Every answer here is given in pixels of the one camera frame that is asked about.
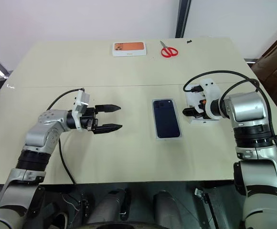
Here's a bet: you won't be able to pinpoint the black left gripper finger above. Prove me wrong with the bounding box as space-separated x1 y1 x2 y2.
93 124 123 135
95 104 121 114

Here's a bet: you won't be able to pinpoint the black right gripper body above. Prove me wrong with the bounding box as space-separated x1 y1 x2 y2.
194 97 210 120

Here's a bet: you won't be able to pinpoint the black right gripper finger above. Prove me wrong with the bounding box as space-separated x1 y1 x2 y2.
182 107 198 118

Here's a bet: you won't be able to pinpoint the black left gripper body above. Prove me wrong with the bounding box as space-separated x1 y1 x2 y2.
80 107 99 133

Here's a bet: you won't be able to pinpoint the dark blue smartphone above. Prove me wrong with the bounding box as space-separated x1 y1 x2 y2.
152 99 181 139

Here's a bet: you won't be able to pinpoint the orange printed phone box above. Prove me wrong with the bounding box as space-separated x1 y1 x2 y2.
111 42 147 57

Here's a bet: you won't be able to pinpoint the dark rounded shape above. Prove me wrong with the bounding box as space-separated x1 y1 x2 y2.
88 189 130 226
152 190 190 226

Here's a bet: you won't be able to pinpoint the dark chair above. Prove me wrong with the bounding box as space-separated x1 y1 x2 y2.
250 26 277 96

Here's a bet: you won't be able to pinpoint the dark vertical pillar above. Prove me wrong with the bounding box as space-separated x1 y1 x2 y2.
175 0 192 38

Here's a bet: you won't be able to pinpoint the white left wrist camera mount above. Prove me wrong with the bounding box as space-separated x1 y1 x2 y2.
72 90 91 132

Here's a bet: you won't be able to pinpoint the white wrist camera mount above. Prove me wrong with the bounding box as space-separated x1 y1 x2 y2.
72 90 91 132
199 79 223 120

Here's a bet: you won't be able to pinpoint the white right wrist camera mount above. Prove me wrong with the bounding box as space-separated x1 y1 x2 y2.
199 79 223 120

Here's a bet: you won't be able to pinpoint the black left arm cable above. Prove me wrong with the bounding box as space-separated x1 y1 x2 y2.
46 88 85 185

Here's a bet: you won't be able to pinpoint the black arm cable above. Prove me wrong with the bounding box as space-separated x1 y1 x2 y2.
182 70 277 198
46 88 85 185

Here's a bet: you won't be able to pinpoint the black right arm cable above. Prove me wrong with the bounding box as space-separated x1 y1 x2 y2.
182 70 277 198

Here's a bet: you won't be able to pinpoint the red handled scissors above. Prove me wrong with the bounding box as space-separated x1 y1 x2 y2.
160 40 179 58

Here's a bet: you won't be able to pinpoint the metal table bracket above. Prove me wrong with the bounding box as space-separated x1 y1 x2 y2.
193 187 210 204

